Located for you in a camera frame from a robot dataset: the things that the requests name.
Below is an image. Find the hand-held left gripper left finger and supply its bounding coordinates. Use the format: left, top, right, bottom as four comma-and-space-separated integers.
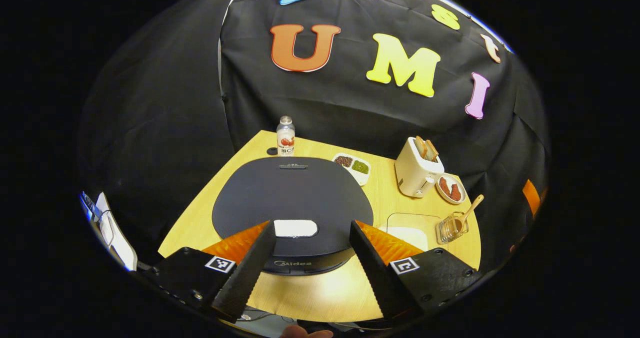
149, 220, 277, 323

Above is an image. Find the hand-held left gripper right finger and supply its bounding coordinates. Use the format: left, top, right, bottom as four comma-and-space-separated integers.
348, 220, 484, 322

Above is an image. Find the cream rice container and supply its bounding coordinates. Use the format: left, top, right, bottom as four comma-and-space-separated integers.
379, 213, 444, 254

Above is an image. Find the wooden spoon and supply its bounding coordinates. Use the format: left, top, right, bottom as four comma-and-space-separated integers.
447, 194, 485, 236

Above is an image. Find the metal wire chopstick holder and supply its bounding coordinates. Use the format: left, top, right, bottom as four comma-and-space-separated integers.
436, 212, 470, 245

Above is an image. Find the dark grey rice cooker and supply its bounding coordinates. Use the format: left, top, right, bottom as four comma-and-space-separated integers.
211, 157, 375, 277

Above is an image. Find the white round plate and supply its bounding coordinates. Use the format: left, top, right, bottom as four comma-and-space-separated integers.
435, 174, 468, 205

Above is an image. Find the white toaster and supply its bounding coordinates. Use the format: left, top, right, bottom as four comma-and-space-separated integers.
394, 137, 445, 198

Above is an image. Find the white divided bean dish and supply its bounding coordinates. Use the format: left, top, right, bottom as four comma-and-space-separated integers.
332, 153, 372, 186

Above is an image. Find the clear drink bottle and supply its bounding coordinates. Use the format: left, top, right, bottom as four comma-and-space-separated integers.
276, 116, 296, 157

